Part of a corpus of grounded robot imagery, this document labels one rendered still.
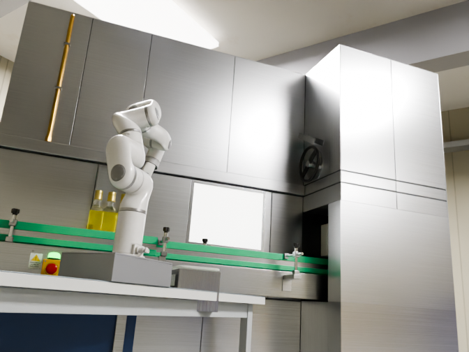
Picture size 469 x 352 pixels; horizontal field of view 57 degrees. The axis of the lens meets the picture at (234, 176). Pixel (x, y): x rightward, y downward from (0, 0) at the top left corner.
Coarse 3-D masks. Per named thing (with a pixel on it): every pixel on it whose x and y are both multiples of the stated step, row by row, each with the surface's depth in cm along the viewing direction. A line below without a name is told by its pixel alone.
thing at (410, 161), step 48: (336, 48) 243; (336, 96) 235; (384, 96) 244; (432, 96) 258; (336, 144) 227; (384, 144) 235; (432, 144) 248; (336, 192) 220; (384, 192) 227; (432, 192) 239
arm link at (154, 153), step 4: (144, 140) 203; (148, 140) 202; (144, 144) 204; (148, 144) 203; (148, 148) 208; (152, 148) 208; (148, 152) 208; (152, 152) 207; (156, 152) 208; (160, 152) 209; (152, 156) 206; (156, 156) 207; (160, 156) 209; (160, 160) 209
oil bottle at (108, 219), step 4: (108, 208) 194; (112, 208) 195; (104, 212) 193; (108, 212) 193; (112, 212) 194; (104, 216) 192; (108, 216) 193; (112, 216) 194; (104, 220) 192; (108, 220) 192; (112, 220) 193; (104, 224) 191; (108, 224) 192; (112, 224) 193; (100, 228) 191; (104, 228) 191; (108, 228) 192; (112, 228) 192
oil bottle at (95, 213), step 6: (90, 210) 191; (96, 210) 192; (102, 210) 193; (90, 216) 190; (96, 216) 191; (102, 216) 193; (90, 222) 190; (96, 222) 191; (90, 228) 189; (96, 228) 190
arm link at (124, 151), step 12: (132, 132) 158; (108, 144) 150; (120, 144) 148; (132, 144) 151; (108, 156) 148; (120, 156) 146; (132, 156) 151; (144, 156) 158; (108, 168) 147; (120, 168) 144; (132, 168) 145; (120, 180) 143; (132, 180) 145
